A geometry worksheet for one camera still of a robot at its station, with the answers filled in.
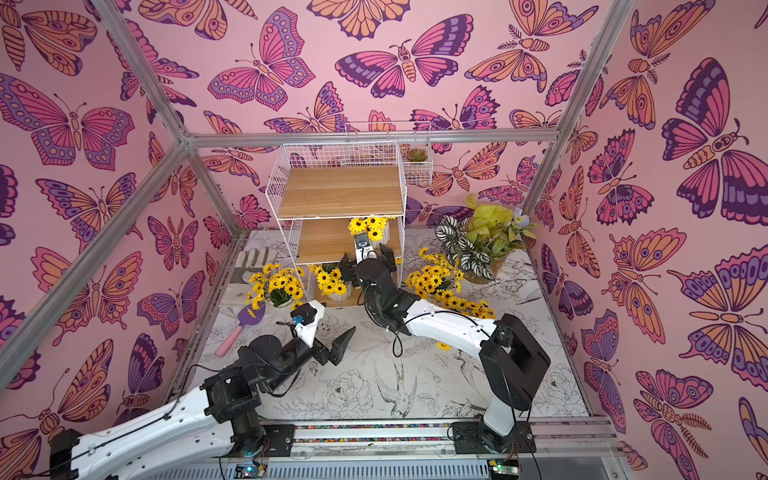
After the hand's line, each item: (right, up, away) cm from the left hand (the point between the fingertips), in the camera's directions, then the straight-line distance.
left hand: (340, 314), depth 68 cm
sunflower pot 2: (+25, +7, +19) cm, 32 cm away
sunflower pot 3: (+35, -1, +13) cm, 37 cm away
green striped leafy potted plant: (+37, +18, +17) cm, 44 cm away
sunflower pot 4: (-6, +6, +20) cm, 21 cm away
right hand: (+5, +16, +12) cm, 21 cm away
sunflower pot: (-21, +5, +17) cm, 27 cm away
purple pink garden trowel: (-35, -6, +27) cm, 45 cm away
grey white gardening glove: (-40, +11, +41) cm, 59 cm away
